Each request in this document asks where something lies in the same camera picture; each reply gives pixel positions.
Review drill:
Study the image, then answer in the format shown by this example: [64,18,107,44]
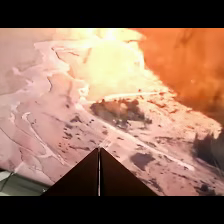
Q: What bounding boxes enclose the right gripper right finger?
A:
[99,147,158,197]

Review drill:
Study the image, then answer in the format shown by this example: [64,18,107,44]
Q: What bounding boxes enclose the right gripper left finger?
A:
[42,147,100,197]

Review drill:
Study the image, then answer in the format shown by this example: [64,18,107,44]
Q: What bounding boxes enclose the silver frame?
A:
[0,169,50,197]

